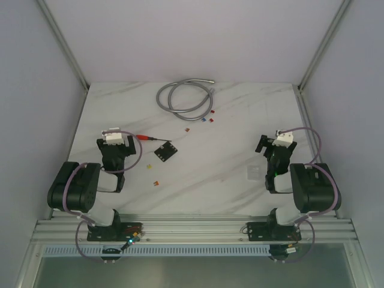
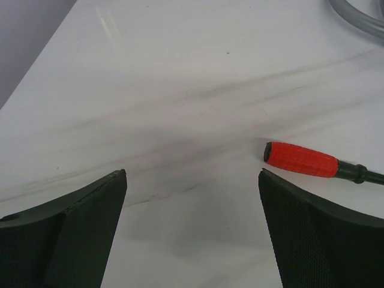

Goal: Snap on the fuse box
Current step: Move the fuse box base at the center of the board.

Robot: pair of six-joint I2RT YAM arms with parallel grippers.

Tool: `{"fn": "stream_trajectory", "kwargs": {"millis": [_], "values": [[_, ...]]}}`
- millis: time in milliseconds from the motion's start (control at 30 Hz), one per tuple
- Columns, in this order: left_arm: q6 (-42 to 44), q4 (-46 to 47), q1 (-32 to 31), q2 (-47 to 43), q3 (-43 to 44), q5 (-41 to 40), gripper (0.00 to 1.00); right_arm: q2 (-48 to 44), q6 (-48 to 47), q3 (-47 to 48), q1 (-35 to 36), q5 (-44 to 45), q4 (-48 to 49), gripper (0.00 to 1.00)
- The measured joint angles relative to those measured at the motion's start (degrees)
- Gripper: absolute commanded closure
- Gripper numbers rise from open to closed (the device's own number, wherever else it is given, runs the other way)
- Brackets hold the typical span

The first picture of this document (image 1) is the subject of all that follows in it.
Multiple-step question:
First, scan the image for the black fuse box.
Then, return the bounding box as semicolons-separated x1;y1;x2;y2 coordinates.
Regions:
154;141;178;162

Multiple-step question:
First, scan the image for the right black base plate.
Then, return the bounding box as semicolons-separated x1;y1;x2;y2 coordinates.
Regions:
247;222;302;242

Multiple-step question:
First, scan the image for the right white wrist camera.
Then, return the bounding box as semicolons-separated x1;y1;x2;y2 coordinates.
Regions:
272;130;293;148

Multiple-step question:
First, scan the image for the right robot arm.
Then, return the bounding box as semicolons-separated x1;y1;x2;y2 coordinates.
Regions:
247;133;341;241

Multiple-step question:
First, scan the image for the red handled screwdriver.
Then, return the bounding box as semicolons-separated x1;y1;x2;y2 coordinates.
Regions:
136;134;169;142

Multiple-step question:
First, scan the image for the aluminium mounting rail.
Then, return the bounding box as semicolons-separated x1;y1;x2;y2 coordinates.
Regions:
31;212;358;244

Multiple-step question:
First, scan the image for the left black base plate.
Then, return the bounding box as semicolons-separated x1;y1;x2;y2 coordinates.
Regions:
87;222;142;242

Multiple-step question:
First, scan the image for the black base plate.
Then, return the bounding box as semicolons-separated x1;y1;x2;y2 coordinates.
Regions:
247;222;302;242
87;222;142;242

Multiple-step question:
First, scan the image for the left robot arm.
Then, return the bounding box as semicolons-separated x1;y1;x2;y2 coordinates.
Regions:
47;133;136;241

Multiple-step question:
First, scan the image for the slotted cable duct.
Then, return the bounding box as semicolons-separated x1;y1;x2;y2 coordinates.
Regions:
41;243;343;258

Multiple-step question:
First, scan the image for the clear fuse box cover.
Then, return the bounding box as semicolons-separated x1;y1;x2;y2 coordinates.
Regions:
247;165;260;181

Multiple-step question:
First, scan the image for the grey coiled hose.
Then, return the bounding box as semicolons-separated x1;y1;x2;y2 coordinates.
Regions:
155;78;216;122

